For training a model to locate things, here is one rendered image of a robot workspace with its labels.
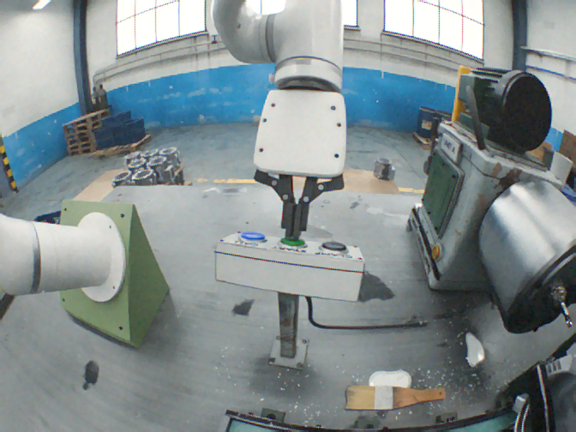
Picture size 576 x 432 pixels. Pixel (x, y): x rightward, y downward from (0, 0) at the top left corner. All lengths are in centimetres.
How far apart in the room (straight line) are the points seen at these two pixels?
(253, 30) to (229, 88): 542
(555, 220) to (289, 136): 41
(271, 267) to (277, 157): 12
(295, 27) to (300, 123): 13
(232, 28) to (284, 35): 6
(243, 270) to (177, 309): 34
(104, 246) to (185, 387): 31
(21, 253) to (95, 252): 17
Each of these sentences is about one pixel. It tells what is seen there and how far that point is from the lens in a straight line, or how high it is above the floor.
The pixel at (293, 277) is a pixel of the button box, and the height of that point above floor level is 106.
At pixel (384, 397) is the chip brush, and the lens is 50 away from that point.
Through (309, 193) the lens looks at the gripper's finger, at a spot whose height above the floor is 113.
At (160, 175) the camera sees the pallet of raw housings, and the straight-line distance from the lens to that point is 231.
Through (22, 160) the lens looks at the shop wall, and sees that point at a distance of 706.
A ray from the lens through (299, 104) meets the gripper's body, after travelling 28.
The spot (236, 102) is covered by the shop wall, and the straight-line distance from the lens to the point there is 574.
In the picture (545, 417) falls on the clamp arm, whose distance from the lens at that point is 39.
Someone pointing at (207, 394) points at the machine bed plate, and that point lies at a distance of 50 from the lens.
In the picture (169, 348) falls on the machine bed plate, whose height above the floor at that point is 80.
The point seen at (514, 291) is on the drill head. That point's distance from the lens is 43.
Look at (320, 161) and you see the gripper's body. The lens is 27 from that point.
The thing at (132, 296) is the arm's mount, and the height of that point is 90.
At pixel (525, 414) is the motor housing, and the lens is 47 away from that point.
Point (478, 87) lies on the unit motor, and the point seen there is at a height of 129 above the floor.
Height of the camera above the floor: 126
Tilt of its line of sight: 34 degrees down
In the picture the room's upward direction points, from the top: straight up
